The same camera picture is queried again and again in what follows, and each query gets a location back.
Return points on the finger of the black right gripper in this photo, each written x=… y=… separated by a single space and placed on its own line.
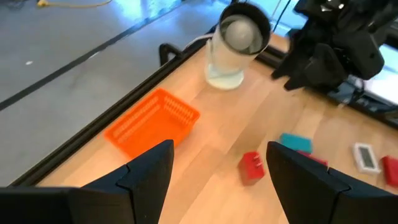
x=289 y=65
x=323 y=68

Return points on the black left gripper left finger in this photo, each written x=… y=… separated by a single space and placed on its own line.
x=93 y=205

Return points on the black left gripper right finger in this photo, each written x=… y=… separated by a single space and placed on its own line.
x=326 y=199

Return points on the white box with display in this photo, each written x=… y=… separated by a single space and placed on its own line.
x=367 y=158

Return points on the teal rectangular box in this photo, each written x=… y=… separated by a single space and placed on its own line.
x=295 y=142

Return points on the plain red rectangular box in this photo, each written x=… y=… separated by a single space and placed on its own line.
x=391 y=171

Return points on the red power adapter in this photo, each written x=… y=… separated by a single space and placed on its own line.
x=250 y=169

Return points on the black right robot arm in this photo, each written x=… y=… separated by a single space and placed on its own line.
x=342 y=12

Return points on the orange plastic basket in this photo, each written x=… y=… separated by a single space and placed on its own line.
x=149 y=121

